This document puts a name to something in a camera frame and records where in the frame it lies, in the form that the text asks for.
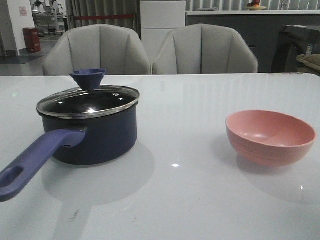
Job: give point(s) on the pink bowl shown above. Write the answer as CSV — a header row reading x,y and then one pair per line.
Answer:
x,y
269,138

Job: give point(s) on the red barrier tape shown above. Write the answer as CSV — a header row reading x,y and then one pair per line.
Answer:
x,y
104,17

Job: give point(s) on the red bin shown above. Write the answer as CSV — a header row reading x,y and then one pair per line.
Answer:
x,y
32,40

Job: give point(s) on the beige cushion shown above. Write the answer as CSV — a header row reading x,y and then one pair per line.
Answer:
x,y
309,64

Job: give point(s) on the dark grey sideboard counter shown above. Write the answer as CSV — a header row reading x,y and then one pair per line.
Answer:
x,y
259,28

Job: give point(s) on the grey chair right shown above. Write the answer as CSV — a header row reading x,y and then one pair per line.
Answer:
x,y
204,49

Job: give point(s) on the white drawer cabinet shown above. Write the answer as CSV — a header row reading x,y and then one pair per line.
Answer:
x,y
157,18

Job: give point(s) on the dark blue saucepan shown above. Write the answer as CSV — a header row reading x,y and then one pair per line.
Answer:
x,y
79,142

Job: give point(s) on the grey chair left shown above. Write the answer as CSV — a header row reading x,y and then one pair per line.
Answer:
x,y
118,50

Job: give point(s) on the fruit plate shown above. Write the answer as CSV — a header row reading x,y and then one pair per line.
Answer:
x,y
255,5

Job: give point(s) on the glass lid with blue knob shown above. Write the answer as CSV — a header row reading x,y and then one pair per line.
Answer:
x,y
90,99

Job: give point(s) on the grey chair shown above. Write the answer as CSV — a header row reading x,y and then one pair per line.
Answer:
x,y
204,49
118,50

